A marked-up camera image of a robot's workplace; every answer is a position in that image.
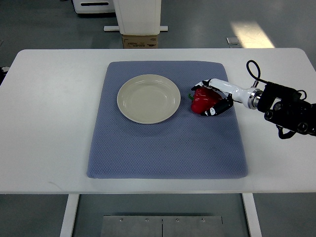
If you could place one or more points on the blue textured mat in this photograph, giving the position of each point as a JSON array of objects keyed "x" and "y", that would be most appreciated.
[{"x": 185, "y": 146}]

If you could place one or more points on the dark object at left edge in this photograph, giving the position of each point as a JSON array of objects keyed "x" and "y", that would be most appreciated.
[{"x": 3, "y": 72}]

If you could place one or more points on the white pedestal base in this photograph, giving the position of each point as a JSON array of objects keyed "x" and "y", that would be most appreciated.
[{"x": 137, "y": 18}]

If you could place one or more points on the white table leg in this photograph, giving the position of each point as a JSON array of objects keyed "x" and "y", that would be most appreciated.
[
  {"x": 251, "y": 215},
  {"x": 69, "y": 215}
]

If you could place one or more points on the metal floor plate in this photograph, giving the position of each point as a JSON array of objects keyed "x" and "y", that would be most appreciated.
[{"x": 162, "y": 226}]

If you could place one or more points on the grey floor outlet cover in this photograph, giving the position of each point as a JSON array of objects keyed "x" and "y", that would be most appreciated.
[{"x": 233, "y": 40}]

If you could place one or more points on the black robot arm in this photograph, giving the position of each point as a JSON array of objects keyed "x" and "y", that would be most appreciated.
[{"x": 283, "y": 106}]

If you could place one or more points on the cardboard box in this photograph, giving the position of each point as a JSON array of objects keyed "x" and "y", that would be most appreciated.
[{"x": 140, "y": 41}]

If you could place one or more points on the cream round plate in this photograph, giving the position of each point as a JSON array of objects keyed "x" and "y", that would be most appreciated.
[{"x": 148, "y": 99}]

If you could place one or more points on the red bell pepper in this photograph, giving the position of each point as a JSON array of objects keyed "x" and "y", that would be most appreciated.
[{"x": 203, "y": 99}]

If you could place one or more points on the left white table leg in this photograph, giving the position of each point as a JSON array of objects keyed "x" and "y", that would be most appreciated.
[{"x": 69, "y": 215}]

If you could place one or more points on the white cabinet with slot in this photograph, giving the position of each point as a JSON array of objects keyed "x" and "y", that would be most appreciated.
[{"x": 93, "y": 6}]

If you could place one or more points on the right white table leg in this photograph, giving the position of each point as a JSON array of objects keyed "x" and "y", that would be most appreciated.
[{"x": 251, "y": 215}]

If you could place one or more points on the black white robotic hand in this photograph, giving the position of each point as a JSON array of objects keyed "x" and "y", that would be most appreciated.
[{"x": 230, "y": 93}]

